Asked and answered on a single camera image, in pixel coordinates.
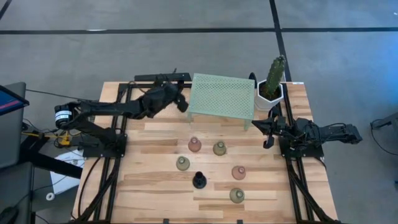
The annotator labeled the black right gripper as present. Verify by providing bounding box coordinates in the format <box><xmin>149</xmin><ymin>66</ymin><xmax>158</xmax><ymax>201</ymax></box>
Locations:
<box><xmin>251</xmin><ymin>107</ymin><xmax>292</xmax><ymax>149</ymax></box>

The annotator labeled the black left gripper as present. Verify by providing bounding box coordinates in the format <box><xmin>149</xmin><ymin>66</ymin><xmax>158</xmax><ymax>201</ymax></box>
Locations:
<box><xmin>143</xmin><ymin>81</ymin><xmax>190</xmax><ymax>119</ymax></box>

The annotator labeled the green glass candle holder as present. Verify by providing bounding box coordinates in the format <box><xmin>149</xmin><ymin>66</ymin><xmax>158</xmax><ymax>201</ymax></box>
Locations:
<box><xmin>175</xmin><ymin>156</ymin><xmax>191</xmax><ymax>172</ymax></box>
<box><xmin>229</xmin><ymin>187</ymin><xmax>246</xmax><ymax>205</ymax></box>
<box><xmin>212</xmin><ymin>141</ymin><xmax>228</xmax><ymax>157</ymax></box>

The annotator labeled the pink glass candle holder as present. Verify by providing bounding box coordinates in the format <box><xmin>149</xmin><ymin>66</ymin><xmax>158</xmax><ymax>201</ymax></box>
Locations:
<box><xmin>231</xmin><ymin>165</ymin><xmax>247</xmax><ymax>181</ymax></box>
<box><xmin>187</xmin><ymin>136</ymin><xmax>203</xmax><ymax>153</ymax></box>

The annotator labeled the tall black metal candlestick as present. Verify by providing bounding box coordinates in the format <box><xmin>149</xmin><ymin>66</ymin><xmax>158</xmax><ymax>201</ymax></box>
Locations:
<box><xmin>192</xmin><ymin>170</ymin><xmax>208</xmax><ymax>190</ymax></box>

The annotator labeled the white hexagonal plant pot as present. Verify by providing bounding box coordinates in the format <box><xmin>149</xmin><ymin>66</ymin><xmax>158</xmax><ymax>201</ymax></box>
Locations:
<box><xmin>254</xmin><ymin>79</ymin><xmax>285</xmax><ymax>112</ymax></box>

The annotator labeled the black flat bar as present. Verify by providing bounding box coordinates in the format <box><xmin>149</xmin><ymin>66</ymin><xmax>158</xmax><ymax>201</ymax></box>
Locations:
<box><xmin>134</xmin><ymin>72</ymin><xmax>192</xmax><ymax>83</ymax></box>

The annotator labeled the green perforated metal shelf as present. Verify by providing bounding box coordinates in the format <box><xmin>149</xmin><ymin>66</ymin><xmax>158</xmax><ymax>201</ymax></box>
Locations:
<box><xmin>187</xmin><ymin>73</ymin><xmax>256</xmax><ymax>131</ymax></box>

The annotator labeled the green cactus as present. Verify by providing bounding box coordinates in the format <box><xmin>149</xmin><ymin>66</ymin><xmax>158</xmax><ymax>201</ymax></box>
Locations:
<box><xmin>264</xmin><ymin>55</ymin><xmax>287</xmax><ymax>96</ymax></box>

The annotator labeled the yellow clamp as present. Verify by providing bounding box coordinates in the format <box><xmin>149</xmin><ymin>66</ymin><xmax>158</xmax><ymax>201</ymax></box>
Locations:
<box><xmin>21</xmin><ymin>126</ymin><xmax>74</xmax><ymax>147</ymax></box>

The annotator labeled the grey metal stand foot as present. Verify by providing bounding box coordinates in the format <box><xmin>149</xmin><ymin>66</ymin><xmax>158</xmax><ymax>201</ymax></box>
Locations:
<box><xmin>369</xmin><ymin>111</ymin><xmax>398</xmax><ymax>131</ymax></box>

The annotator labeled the white paper sheet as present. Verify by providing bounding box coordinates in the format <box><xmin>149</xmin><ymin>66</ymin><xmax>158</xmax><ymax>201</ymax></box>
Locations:
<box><xmin>49</xmin><ymin>149</ymin><xmax>86</xmax><ymax>195</ymax></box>

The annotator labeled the black floor beam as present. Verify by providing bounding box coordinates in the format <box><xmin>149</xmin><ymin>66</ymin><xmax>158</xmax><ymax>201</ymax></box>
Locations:
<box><xmin>18</xmin><ymin>133</ymin><xmax>84</xmax><ymax>180</ymax></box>

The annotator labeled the dark monitor with blue screen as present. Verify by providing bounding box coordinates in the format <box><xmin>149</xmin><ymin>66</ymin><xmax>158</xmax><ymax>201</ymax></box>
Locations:
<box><xmin>0</xmin><ymin>84</ymin><xmax>30</xmax><ymax>116</ymax></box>

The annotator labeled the grey cabinet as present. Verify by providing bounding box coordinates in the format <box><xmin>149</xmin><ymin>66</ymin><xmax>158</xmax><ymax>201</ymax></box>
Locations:
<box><xmin>0</xmin><ymin>82</ymin><xmax>27</xmax><ymax>169</ymax></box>

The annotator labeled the black computer mouse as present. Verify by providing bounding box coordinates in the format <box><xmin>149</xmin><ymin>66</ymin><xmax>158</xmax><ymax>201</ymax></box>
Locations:
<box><xmin>0</xmin><ymin>206</ymin><xmax>19</xmax><ymax>224</ymax></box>

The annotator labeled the black aluminium extrusion frame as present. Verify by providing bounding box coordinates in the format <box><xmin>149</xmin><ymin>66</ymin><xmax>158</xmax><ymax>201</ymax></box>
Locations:
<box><xmin>71</xmin><ymin>81</ymin><xmax>343</xmax><ymax>224</ymax></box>

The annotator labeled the long black table cable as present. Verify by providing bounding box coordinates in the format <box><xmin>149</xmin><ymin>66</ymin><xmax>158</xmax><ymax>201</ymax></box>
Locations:
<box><xmin>76</xmin><ymin>157</ymin><xmax>103</xmax><ymax>218</ymax></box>

